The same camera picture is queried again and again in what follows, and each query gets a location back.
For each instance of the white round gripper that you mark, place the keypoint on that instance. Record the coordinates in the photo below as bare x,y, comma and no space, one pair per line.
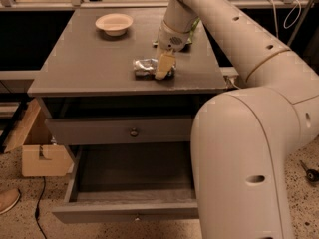
169,40

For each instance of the crushed silver redbull can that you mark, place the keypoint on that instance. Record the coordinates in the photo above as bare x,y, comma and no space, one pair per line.
146,68

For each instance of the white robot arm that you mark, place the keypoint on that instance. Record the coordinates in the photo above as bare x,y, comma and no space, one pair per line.
240,139

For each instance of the round brass drawer knob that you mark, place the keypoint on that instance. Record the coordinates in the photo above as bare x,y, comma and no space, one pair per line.
134,132

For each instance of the grey drawer cabinet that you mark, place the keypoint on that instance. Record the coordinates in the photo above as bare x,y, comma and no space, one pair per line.
90,75

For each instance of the closed grey top drawer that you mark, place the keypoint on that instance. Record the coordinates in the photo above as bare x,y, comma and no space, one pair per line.
114,131

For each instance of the open grey middle drawer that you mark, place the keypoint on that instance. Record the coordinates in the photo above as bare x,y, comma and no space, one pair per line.
130,182

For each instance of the green chip bag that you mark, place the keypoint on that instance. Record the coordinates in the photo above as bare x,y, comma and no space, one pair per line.
189,40

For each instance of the white paper bowl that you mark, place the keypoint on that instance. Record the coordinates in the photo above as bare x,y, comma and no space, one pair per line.
115,24

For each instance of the cardboard box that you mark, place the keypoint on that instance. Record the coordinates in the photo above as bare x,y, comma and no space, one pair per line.
40,155

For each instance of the black caster wheel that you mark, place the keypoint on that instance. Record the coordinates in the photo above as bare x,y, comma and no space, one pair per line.
312,175

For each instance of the tan round object on floor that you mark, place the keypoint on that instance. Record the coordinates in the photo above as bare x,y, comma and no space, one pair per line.
8,199

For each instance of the grey metal rail beam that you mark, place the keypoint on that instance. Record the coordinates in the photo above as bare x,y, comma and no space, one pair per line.
229,73

